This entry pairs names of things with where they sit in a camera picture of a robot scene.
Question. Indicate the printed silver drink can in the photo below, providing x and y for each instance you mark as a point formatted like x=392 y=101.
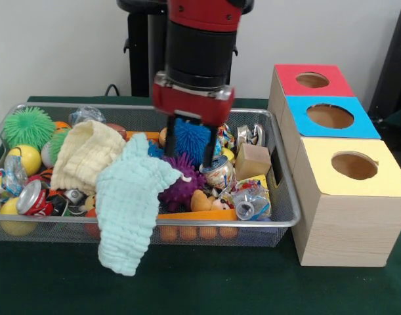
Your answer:
x=218 y=177

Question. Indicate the green spiky rubber ball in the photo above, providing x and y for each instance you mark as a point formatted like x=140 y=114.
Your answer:
x=28 y=126

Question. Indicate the wooden box with three holes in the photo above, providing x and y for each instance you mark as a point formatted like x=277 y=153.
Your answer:
x=344 y=229

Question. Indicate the dark green tablecloth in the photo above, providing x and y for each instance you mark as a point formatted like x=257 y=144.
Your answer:
x=220 y=288

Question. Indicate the crushed red soda can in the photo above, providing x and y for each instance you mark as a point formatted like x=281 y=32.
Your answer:
x=36 y=200

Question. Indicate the black stand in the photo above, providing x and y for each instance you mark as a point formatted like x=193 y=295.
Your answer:
x=397 y=65

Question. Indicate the cream waffle cloth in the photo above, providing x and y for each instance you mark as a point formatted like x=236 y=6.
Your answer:
x=85 y=154

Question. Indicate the mint green waffle cloth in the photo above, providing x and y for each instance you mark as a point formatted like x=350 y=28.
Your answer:
x=128 y=203

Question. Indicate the plain wooden block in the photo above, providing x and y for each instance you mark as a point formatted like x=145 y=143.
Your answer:
x=252 y=160

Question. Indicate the blue spiky rubber ball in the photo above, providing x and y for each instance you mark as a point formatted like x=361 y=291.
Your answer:
x=190 y=138

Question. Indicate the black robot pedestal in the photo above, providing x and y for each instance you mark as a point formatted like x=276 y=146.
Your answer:
x=138 y=65

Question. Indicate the orange plush toy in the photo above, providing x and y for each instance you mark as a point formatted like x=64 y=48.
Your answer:
x=201 y=201

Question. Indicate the yellow smiley ball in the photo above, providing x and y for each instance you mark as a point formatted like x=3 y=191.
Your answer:
x=28 y=159

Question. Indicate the purple spiky monster toy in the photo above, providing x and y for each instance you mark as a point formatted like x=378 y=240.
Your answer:
x=180 y=190

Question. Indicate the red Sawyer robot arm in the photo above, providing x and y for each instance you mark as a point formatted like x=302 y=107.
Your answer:
x=200 y=49

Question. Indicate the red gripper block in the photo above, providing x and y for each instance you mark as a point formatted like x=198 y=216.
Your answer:
x=193 y=103

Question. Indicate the crushed bottle with blue label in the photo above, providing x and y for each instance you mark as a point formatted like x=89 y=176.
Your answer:
x=249 y=208

